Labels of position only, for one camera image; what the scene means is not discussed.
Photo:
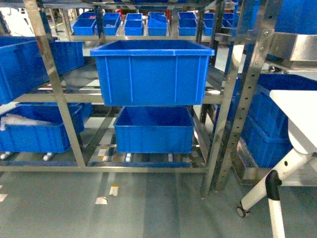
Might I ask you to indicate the blue bin lower left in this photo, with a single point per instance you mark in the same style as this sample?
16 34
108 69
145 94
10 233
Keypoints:
33 128

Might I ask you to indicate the large blue bin on rack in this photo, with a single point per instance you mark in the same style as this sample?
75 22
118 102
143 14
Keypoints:
152 72

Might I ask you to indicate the stainless steel rack frame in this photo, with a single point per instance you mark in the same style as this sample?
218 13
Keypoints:
216 151

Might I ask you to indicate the blue bin lower rack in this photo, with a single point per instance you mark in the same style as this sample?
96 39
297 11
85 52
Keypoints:
154 130

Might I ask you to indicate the blue bin left shelf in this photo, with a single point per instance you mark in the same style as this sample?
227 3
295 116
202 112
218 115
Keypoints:
22 67

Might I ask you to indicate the blue bin below rail right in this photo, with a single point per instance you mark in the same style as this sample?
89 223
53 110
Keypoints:
265 131

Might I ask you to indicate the stainless steel shelf rail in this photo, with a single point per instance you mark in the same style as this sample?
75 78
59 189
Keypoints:
293 52

